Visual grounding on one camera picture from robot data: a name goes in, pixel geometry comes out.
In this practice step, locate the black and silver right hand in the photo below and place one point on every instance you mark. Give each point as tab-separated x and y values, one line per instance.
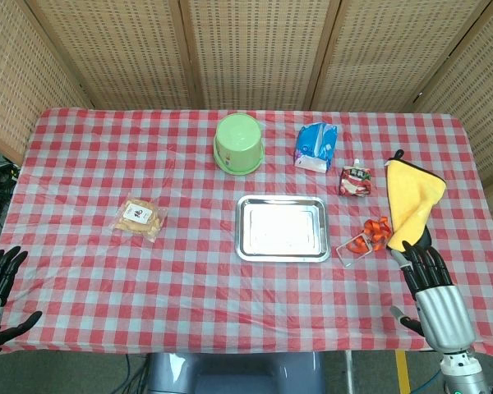
443	316

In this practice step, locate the bagged bread with label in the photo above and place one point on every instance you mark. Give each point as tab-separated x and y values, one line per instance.
139	215

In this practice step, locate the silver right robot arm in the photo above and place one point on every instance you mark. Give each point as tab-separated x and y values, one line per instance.
464	373

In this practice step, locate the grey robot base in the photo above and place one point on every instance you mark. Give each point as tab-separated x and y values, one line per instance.
236	375

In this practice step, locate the stainless steel tray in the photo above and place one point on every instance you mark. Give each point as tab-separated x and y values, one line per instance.
282	227

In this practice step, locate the yellow floor tape strip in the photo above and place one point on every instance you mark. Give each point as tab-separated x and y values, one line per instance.
403	373

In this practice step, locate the clear badge holder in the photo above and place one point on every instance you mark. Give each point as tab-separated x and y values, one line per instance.
355	252

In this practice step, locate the white table leg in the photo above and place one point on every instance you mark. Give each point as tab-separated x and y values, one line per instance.
349	373

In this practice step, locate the yellow microfiber cloth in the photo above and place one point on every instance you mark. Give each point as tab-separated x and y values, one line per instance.
411	197

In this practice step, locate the red white checkered tablecloth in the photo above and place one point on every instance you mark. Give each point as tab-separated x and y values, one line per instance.
148	287

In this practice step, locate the red snack pouch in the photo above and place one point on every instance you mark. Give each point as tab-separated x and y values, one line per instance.
355	182

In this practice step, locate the blue tissue pack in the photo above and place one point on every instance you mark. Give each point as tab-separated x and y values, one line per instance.
316	145

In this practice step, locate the green plastic bucket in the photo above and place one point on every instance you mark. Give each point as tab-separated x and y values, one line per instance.
237	141

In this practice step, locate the woven wooden folding screen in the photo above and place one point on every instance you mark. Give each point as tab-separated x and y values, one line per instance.
254	49

